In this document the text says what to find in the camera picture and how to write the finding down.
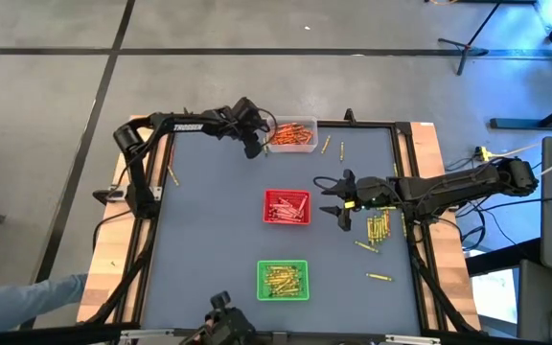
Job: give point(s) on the black tripod stand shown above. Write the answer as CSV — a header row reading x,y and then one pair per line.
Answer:
x,y
467,47

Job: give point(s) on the black stand base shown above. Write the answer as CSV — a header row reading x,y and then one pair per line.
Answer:
x,y
520,124

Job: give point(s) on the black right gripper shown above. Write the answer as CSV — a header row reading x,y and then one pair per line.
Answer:
x,y
372,194

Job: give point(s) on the clear plastic bin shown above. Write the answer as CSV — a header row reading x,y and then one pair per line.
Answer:
x,y
291,148

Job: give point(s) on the black desk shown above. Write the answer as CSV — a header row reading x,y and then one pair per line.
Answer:
x,y
501,259

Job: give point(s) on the grey box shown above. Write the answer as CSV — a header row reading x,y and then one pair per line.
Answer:
x,y
539,302

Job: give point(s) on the green plastic basket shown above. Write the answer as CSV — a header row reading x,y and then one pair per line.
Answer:
x,y
282,263

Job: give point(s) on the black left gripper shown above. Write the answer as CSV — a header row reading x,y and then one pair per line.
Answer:
x,y
245,124

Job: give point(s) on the white monitor screen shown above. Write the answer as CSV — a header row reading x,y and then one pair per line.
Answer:
x,y
494,297

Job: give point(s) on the red plastic basket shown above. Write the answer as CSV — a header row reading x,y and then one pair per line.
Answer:
x,y
286,193

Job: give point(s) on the yellow power plug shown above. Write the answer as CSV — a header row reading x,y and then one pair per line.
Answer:
x,y
483,154

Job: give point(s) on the black crossbeam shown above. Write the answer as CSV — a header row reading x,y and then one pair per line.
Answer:
x,y
41,334

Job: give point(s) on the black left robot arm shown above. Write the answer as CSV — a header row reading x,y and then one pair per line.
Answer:
x,y
185,127

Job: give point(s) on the silver bracket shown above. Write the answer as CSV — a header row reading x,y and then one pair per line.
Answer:
x,y
412,340
146,334

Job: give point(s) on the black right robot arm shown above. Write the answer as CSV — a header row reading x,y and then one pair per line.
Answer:
x,y
448,184

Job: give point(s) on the scattered yellow crayons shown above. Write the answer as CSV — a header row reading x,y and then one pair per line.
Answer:
x,y
367,124

